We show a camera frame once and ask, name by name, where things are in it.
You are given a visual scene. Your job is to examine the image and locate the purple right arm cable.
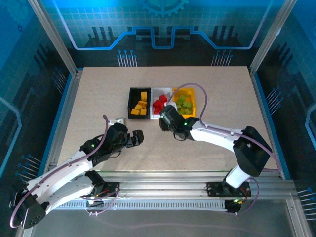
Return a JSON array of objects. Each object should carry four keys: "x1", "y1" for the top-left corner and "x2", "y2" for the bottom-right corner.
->
[{"x1": 170, "y1": 83, "x2": 281, "y2": 215}]

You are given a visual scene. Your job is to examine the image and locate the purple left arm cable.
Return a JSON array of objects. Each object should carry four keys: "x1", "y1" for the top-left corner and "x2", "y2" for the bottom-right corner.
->
[{"x1": 9, "y1": 114, "x2": 121, "y2": 229}]

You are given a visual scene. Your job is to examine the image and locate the aluminium frame post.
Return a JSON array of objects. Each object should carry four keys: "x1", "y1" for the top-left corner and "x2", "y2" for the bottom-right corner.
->
[
  {"x1": 27, "y1": 0, "x2": 83, "y2": 75},
  {"x1": 248, "y1": 0, "x2": 298, "y2": 75}
]

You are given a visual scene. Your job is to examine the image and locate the blue table side rail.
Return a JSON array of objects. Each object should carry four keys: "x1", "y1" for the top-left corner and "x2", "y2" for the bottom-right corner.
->
[
  {"x1": 249, "y1": 69, "x2": 292, "y2": 180},
  {"x1": 40, "y1": 69, "x2": 83, "y2": 177}
]

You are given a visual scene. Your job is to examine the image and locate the aluminium frame rail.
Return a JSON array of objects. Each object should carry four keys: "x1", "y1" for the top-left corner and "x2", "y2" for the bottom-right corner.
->
[{"x1": 32, "y1": 170, "x2": 297, "y2": 199}]

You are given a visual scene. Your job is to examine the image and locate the clear acrylic panel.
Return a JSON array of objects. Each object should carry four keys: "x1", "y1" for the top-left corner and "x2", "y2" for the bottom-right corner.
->
[{"x1": 29, "y1": 195, "x2": 299, "y2": 237}]

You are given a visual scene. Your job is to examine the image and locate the grey slotted cable duct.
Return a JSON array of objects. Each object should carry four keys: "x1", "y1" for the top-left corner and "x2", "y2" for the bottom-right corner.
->
[{"x1": 54, "y1": 199, "x2": 228, "y2": 211}]

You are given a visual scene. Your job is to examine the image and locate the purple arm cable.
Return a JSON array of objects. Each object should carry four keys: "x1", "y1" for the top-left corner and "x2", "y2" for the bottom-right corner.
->
[
  {"x1": 9, "y1": 114, "x2": 121, "y2": 229},
  {"x1": 170, "y1": 83, "x2": 281, "y2": 215}
]

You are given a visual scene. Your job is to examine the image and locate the black plastic bin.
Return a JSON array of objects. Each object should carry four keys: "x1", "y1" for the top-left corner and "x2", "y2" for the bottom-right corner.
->
[{"x1": 127, "y1": 86, "x2": 152, "y2": 120}]

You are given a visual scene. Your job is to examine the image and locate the black controller box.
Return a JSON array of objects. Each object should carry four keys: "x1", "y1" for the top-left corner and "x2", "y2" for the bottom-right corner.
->
[{"x1": 224, "y1": 198, "x2": 244, "y2": 215}]

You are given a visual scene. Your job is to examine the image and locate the yellow plastic bin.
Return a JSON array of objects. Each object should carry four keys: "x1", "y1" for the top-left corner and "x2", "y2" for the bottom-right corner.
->
[{"x1": 172, "y1": 86, "x2": 197, "y2": 117}]

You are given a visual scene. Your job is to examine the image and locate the white plastic bin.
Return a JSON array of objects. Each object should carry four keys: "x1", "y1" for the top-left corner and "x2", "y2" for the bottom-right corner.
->
[{"x1": 150, "y1": 86, "x2": 173, "y2": 121}]

